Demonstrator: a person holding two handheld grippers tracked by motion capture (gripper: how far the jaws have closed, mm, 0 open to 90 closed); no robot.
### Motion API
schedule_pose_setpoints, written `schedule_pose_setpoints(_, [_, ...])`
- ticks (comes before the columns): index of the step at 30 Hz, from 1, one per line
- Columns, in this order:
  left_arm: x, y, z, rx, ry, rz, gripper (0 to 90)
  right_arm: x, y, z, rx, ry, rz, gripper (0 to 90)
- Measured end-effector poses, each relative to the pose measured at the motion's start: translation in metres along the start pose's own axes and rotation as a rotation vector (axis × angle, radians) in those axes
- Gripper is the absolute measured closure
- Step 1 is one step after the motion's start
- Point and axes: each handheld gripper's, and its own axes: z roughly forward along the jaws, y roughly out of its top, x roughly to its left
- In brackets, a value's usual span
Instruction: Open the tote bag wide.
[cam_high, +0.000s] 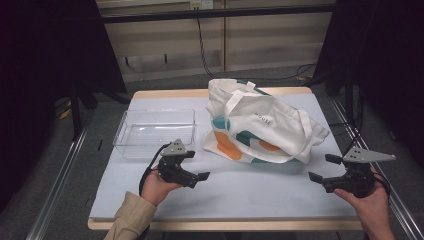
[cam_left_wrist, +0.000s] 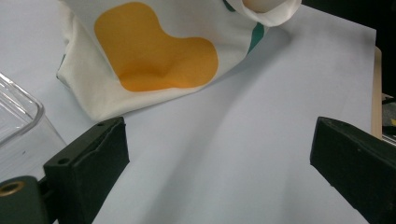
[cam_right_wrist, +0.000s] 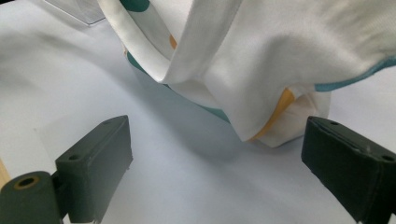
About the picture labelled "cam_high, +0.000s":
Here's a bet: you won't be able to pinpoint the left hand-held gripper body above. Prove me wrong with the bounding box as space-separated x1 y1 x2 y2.
157 138 200 190

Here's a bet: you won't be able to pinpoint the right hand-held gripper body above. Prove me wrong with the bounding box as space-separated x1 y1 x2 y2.
321 146 397 199

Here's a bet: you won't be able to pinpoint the clear plastic container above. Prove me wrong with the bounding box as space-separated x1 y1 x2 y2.
112 108 197 161

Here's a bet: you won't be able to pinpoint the white tote bag coloured patches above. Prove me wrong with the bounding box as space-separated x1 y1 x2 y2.
202 78 331 165

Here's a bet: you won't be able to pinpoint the person's left hand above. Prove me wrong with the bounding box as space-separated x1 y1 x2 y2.
140 165 185 207

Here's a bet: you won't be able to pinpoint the person's right hand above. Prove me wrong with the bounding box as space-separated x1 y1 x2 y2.
333 167 392 231

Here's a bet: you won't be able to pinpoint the black curtain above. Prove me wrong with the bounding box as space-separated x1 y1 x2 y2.
312 0 424 161
0 0 128 213

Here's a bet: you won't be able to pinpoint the black metal stand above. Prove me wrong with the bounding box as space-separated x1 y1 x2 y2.
69 79 99 142

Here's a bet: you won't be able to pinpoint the black horizontal bar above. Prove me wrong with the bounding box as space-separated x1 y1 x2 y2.
100 4 336 25

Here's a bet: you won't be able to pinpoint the white power outlet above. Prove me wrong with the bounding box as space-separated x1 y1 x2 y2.
189 0 215 11

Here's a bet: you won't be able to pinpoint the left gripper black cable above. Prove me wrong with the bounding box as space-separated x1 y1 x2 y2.
138 143 172 198

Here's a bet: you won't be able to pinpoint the metal floor rail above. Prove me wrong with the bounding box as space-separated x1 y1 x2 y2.
25 124 92 240
329 97 424 240

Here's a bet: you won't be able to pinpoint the thin black floor cables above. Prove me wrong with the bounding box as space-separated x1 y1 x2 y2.
328 94 366 158

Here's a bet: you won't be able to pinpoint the long black wall cable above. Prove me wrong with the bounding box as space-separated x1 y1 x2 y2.
195 18 318 83

